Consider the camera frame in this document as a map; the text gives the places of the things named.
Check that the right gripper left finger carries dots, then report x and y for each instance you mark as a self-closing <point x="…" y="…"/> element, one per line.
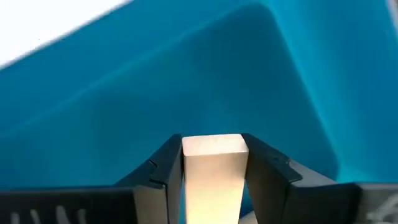
<point x="158" y="199"/>

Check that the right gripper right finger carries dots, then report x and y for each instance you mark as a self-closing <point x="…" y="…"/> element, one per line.
<point x="280" y="199"/>

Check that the natural wooden block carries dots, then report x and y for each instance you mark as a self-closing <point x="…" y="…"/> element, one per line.
<point x="214" y="174"/>

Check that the blue plastic bin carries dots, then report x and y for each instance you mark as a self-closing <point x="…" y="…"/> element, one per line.
<point x="217" y="77"/>

